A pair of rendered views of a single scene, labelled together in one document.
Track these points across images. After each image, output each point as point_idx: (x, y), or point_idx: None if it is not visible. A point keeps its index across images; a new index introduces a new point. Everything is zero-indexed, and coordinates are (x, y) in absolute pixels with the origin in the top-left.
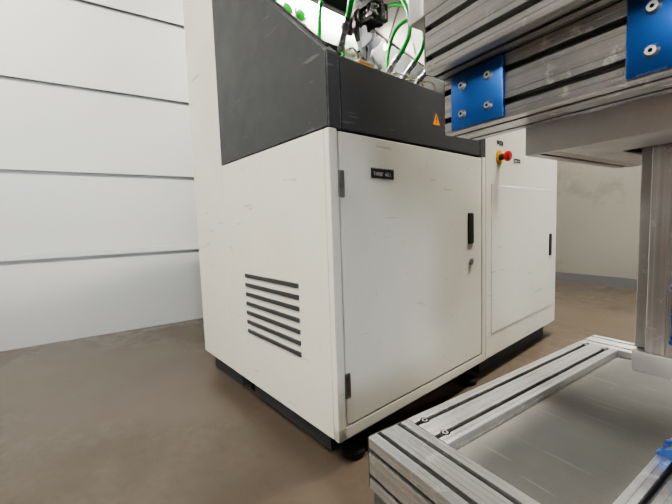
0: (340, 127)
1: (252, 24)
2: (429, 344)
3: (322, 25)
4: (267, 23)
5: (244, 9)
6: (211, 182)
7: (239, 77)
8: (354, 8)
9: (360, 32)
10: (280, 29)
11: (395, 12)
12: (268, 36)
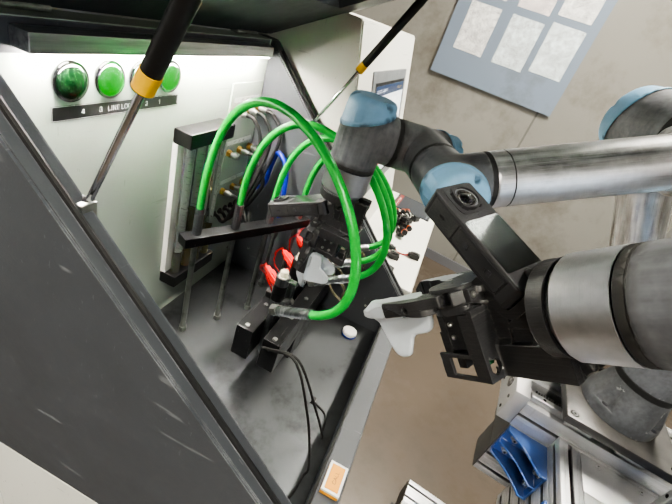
0: None
1: (118, 375)
2: None
3: (207, 78)
4: (173, 424)
5: (89, 323)
6: None
7: (58, 394)
8: (307, 209)
9: (308, 261)
10: (212, 468)
11: (338, 68)
12: (172, 441)
